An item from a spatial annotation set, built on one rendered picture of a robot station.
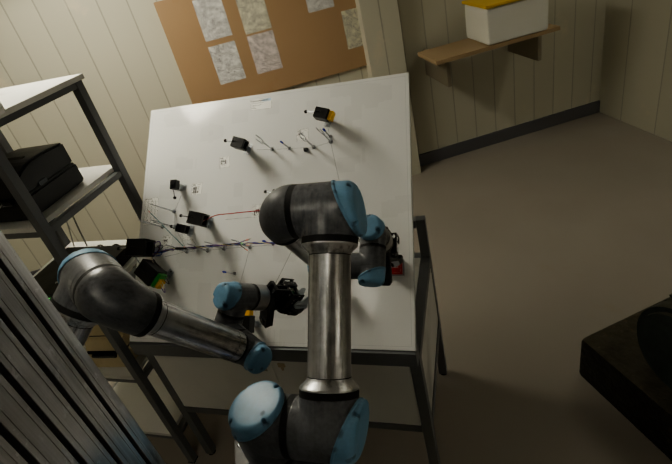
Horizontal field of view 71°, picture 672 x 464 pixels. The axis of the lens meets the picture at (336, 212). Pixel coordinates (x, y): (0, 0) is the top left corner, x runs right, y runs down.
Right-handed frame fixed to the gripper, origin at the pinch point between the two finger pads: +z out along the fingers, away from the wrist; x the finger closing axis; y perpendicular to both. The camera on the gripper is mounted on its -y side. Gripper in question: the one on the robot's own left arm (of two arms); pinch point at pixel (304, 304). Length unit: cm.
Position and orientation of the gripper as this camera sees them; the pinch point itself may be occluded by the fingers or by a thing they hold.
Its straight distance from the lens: 155.3
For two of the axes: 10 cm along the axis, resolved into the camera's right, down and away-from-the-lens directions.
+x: -5.3, -6.3, 5.7
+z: 6.2, 1.8, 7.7
